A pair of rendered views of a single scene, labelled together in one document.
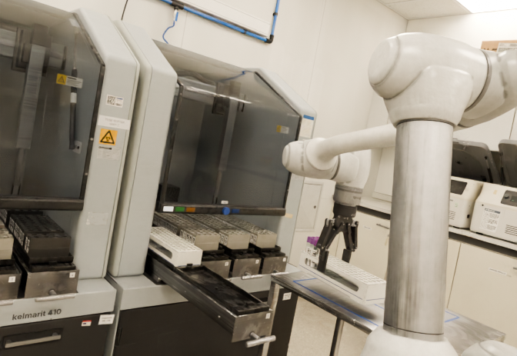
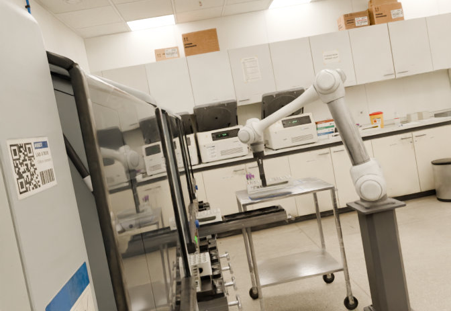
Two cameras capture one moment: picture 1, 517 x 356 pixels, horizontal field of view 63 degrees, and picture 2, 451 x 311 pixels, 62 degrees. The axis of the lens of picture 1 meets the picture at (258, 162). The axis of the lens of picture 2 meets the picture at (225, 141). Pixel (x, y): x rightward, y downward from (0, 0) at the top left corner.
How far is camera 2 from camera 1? 176 cm
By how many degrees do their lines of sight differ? 53
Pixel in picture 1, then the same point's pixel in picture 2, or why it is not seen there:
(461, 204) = (193, 150)
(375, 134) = (286, 111)
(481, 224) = (207, 156)
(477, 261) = (214, 177)
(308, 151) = (256, 129)
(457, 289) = (210, 199)
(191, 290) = (247, 221)
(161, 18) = not seen: outside the picture
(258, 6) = not seen: hidden behind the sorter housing
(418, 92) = (340, 89)
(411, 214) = (352, 127)
